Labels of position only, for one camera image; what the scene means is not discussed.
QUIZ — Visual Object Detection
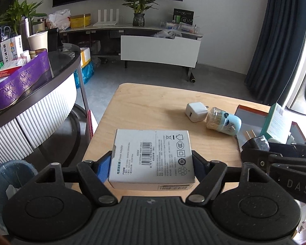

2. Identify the blue trash bin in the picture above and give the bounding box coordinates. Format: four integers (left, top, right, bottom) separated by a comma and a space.
0, 160, 37, 236

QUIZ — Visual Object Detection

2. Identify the green plant on side table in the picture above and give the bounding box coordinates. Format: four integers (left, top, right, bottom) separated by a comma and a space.
0, 0, 48, 50

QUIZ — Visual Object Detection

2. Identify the small white cube charger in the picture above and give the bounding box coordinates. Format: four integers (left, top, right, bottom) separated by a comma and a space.
185, 102, 208, 123

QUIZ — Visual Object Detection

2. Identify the black usb charger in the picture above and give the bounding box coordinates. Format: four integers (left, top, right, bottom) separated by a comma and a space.
242, 130, 270, 151

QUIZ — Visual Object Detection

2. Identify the white paper cup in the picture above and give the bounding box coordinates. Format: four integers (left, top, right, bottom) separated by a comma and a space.
27, 30, 48, 51

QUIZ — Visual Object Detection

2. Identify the blue toothpick jar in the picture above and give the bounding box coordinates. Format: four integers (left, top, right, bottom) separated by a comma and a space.
206, 107, 242, 136

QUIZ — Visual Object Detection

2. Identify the white power adapter box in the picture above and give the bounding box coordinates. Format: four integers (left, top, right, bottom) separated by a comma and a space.
108, 129, 195, 191

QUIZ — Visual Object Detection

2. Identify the blue plastic bag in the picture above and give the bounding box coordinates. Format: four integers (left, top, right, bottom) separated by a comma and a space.
73, 60, 95, 89

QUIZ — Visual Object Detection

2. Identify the yellow box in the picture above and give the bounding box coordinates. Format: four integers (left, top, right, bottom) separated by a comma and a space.
70, 13, 91, 28

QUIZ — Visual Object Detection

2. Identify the orange white cardboard tray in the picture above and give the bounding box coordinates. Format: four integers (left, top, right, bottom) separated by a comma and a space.
235, 103, 306, 151

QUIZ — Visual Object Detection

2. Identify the teal adhesive bandage box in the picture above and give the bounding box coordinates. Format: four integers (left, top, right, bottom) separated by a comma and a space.
260, 103, 292, 144

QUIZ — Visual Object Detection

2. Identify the white wifi router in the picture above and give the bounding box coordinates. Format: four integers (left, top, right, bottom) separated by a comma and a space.
93, 8, 119, 27

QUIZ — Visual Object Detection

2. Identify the potted plant in vase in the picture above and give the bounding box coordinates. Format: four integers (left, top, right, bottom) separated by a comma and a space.
122, 0, 159, 27

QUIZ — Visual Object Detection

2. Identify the dark blue curtain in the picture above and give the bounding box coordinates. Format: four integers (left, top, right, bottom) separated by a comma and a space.
245, 0, 306, 106

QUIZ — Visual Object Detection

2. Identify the purple gift box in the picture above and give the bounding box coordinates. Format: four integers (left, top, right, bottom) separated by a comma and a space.
0, 49, 50, 111

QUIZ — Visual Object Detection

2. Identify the white plastic bag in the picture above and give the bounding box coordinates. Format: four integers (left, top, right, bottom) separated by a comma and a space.
46, 9, 71, 30

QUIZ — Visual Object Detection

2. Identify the cardboard box on floor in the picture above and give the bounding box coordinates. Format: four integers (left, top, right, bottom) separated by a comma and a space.
80, 47, 91, 68

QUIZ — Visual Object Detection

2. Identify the white tv cabinet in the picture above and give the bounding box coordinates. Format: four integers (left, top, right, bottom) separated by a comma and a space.
60, 24, 203, 79

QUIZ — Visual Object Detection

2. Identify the black green display box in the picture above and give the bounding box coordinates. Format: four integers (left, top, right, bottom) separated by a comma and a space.
172, 8, 194, 26

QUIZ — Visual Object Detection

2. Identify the white medicine box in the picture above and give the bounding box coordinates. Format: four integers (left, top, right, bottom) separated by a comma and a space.
0, 35, 23, 64

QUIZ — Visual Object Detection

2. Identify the round white ribbed side table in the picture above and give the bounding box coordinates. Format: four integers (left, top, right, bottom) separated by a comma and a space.
0, 43, 81, 165

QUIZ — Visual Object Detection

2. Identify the black roll on floor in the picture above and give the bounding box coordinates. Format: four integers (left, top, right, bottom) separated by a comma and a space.
188, 72, 196, 83

